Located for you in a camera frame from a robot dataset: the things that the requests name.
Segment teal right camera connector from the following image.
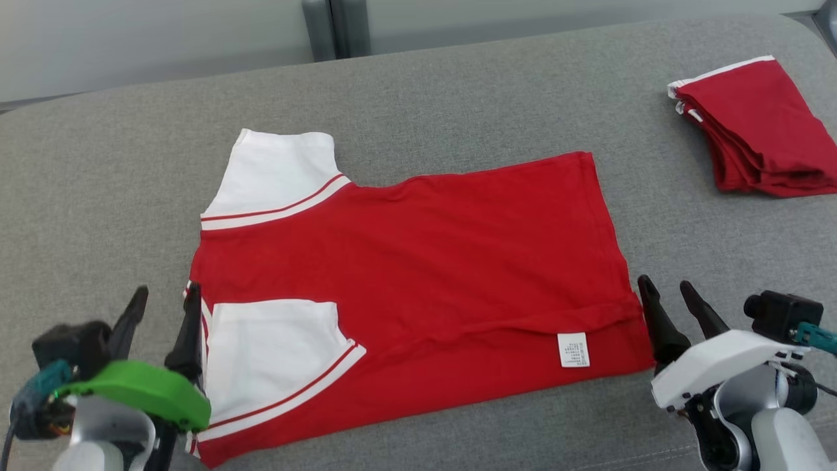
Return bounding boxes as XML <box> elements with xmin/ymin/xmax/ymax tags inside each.
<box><xmin>794</xmin><ymin>322</ymin><xmax>837</xmax><ymax>357</ymax></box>

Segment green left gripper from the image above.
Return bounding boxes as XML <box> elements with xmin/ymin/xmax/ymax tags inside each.
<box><xmin>56</xmin><ymin>281</ymin><xmax>212</xmax><ymax>432</ymax></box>

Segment red and white t-shirt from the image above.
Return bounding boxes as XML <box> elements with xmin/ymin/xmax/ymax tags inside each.
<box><xmin>185</xmin><ymin>128</ymin><xmax>657</xmax><ymax>469</ymax></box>

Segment grey vertical frame post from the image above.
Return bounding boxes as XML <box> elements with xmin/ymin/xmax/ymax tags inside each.
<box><xmin>302</xmin><ymin>0</ymin><xmax>371</xmax><ymax>63</ymax></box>

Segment red shorts with white stripe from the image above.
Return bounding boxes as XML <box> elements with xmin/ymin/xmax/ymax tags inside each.
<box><xmin>667</xmin><ymin>55</ymin><xmax>837</xmax><ymax>198</ymax></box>

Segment teal left camera connector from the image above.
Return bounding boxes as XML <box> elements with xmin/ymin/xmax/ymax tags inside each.
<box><xmin>12</xmin><ymin>358</ymin><xmax>73</xmax><ymax>419</ymax></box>

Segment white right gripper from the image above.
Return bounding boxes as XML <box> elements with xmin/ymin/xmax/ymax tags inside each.
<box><xmin>638</xmin><ymin>275</ymin><xmax>811</xmax><ymax>413</ymax></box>

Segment teal camera connector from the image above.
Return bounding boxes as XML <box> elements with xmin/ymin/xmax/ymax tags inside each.
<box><xmin>794</xmin><ymin>322</ymin><xmax>837</xmax><ymax>357</ymax></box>
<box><xmin>12</xmin><ymin>358</ymin><xmax>73</xmax><ymax>419</ymax></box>

